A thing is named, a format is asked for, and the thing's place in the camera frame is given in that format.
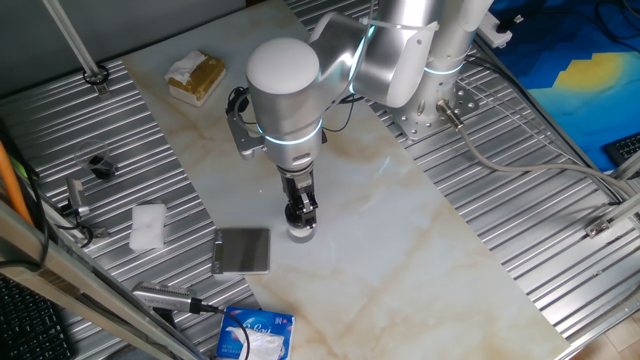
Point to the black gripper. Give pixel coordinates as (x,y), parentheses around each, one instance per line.
(297,181)

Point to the black knobbed jar lid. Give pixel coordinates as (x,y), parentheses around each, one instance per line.
(289,218)

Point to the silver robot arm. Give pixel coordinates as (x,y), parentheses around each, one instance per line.
(285,110)

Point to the clear glass jar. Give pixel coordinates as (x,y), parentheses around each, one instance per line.
(301,236)

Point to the silver digital pocket scale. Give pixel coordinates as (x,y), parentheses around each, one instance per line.
(242,250)

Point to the blue tissue pack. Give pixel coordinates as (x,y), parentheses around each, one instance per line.
(235,332)

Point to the white foam sponge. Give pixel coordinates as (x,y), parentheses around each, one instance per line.
(147,227)

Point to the gold tissue pack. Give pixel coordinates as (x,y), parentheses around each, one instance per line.
(197,77)

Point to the clear plastic cup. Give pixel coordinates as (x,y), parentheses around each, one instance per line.
(97,162)

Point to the white power strip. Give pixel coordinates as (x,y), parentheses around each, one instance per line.
(492,31)

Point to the aluminium pole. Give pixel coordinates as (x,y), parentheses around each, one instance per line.
(71,37)

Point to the orange pole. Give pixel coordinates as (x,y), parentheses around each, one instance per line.
(7,180)

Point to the black keyboard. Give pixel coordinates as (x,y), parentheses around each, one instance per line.
(30,325)
(625,147)

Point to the blue and yellow mat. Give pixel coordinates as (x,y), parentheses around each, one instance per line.
(575,75)

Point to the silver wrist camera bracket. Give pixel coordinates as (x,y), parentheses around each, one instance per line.
(245,142)

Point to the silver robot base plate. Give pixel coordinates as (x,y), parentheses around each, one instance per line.
(425,127)

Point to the silver grilled camera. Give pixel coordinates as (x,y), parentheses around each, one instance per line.
(160,296)

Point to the small silver camera on stand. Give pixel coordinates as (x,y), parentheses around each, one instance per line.
(76,197)

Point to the aluminium frame beam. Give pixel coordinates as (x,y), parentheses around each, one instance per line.
(75,285)

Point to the aluminium profile with bracket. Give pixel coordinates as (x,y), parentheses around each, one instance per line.
(615,212)

